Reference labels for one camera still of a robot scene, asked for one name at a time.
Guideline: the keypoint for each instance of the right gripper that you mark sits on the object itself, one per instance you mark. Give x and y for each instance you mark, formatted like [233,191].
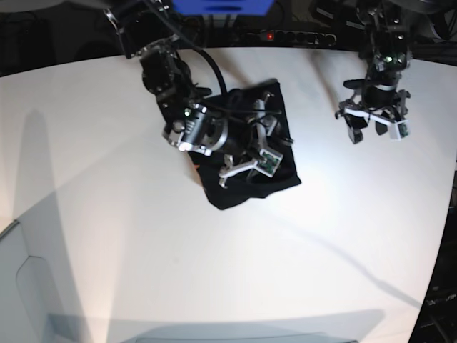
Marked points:
[246,127]

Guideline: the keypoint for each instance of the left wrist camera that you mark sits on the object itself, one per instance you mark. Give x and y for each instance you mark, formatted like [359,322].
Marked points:
[399,130]

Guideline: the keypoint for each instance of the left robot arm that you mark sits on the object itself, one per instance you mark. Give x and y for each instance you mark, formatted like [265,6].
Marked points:
[386,47]

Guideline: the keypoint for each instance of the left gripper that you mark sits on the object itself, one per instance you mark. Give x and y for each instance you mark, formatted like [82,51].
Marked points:
[382,103]

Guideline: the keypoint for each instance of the black power strip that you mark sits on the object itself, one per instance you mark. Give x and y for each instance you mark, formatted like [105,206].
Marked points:
[283,38]

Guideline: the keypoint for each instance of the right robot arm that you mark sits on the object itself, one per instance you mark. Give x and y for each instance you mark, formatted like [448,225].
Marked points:
[147,33]

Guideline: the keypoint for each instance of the black T-shirt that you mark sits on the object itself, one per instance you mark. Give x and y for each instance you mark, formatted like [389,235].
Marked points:
[189,128]

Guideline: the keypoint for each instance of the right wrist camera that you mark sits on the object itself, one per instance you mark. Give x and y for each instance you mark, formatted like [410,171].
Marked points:
[268,162]

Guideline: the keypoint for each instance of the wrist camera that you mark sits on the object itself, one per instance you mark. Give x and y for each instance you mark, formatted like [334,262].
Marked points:
[268,162]
[399,130]

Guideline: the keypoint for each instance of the blue box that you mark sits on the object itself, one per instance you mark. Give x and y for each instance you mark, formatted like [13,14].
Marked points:
[225,7]

